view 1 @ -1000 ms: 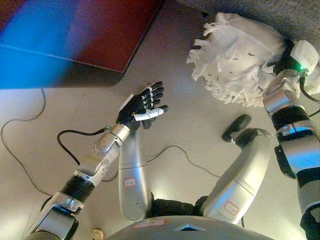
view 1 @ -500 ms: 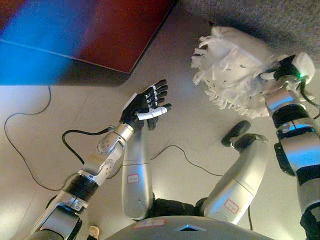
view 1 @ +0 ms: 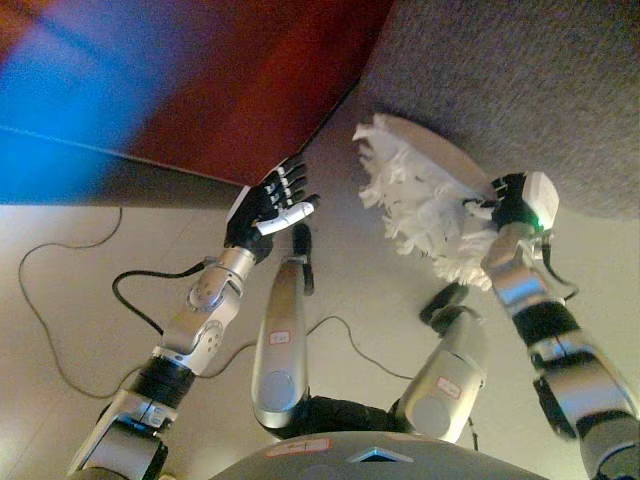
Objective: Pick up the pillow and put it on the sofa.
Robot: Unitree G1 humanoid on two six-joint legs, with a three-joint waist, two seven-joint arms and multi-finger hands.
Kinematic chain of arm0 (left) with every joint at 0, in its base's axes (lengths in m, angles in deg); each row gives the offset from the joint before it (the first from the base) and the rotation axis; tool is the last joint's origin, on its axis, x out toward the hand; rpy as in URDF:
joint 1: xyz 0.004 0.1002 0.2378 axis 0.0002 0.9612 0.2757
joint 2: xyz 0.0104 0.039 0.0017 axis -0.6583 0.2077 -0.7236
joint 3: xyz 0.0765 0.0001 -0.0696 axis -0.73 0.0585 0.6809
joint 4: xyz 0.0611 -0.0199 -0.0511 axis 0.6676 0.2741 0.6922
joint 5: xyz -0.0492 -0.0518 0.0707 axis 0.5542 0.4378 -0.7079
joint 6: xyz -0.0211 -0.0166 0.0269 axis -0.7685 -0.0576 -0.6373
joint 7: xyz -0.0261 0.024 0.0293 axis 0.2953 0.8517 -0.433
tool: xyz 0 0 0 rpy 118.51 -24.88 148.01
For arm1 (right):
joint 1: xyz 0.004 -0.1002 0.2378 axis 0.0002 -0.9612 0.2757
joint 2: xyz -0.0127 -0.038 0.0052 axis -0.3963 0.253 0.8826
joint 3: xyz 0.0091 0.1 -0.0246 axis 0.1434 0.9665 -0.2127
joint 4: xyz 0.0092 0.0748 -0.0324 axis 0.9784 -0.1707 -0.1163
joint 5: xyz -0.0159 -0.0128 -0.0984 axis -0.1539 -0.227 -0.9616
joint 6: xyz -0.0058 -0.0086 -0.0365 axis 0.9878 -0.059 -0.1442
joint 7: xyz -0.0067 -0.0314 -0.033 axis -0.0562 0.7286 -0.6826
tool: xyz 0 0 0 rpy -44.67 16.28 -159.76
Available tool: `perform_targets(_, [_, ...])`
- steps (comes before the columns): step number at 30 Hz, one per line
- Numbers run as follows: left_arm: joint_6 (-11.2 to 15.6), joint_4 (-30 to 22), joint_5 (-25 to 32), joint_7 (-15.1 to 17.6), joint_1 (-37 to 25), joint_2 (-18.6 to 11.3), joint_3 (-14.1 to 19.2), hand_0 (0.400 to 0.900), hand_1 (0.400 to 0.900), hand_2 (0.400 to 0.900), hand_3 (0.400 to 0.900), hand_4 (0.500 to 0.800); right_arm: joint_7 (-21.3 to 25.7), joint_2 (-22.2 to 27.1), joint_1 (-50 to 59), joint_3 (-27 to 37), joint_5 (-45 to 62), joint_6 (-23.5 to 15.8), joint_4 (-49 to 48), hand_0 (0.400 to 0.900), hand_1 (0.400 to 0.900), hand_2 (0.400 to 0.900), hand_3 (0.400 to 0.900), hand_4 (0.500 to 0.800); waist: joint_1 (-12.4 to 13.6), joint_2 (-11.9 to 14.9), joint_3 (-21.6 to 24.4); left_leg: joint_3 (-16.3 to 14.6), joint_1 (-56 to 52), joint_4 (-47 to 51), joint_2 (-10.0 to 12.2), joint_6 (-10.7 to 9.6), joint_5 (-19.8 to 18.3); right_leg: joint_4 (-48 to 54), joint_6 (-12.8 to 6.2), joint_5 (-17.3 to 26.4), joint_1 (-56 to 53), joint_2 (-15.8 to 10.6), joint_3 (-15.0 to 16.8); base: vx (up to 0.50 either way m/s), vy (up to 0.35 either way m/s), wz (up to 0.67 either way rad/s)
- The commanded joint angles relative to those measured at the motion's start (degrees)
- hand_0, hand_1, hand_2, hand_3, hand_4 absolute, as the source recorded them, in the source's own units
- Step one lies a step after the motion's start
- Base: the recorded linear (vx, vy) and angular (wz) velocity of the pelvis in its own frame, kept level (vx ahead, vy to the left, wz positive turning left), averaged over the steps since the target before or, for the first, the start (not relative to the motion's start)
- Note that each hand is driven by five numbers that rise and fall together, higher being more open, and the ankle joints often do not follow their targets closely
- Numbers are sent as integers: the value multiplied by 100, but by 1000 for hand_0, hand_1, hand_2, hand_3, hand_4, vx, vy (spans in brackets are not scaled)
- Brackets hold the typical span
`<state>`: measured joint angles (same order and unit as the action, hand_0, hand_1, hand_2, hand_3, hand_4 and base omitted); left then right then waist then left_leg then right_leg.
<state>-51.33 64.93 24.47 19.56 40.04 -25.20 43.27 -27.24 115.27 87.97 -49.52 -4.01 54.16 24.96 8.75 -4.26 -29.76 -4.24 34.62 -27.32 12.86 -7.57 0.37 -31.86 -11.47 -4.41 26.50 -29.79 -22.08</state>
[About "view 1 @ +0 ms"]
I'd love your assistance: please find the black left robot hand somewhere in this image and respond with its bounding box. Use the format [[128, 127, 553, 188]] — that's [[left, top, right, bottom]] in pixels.
[[223, 153, 321, 255]]

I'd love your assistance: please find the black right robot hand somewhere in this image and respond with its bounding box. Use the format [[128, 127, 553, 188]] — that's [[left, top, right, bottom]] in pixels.
[[463, 171, 560, 234]]

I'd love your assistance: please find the white fluffy mop head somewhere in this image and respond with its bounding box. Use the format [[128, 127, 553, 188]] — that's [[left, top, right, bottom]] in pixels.
[[352, 113, 501, 292]]

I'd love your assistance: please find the dark grey panel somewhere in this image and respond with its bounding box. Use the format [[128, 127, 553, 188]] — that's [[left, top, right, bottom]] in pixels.
[[0, 124, 244, 207]]

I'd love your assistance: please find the grey fabric armchair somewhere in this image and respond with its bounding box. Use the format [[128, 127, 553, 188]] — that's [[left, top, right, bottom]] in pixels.
[[357, 0, 640, 221]]

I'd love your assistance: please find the silver left robot leg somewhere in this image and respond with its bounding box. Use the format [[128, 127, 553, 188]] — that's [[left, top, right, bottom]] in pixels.
[[251, 223, 316, 429]]

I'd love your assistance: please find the silver robot leg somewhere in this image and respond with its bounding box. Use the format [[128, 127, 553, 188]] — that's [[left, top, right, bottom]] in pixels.
[[251, 223, 316, 429], [399, 284, 489, 444]]

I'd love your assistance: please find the brown wooden wardrobe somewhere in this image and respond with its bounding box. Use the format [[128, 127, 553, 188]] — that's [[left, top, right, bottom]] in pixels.
[[0, 0, 396, 187]]

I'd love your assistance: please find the silver right robot leg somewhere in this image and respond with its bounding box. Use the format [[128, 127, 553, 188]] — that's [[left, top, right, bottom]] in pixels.
[[399, 284, 489, 444]]

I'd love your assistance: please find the grey robot torso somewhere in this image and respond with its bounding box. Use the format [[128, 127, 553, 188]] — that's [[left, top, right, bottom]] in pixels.
[[209, 394, 547, 480]]

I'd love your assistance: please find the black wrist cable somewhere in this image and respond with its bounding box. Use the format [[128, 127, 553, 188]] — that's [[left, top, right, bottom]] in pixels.
[[542, 233, 581, 304], [112, 262, 209, 337]]

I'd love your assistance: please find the thin grey floor cable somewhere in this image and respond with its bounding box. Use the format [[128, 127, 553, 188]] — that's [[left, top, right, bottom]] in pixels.
[[18, 207, 416, 401]]

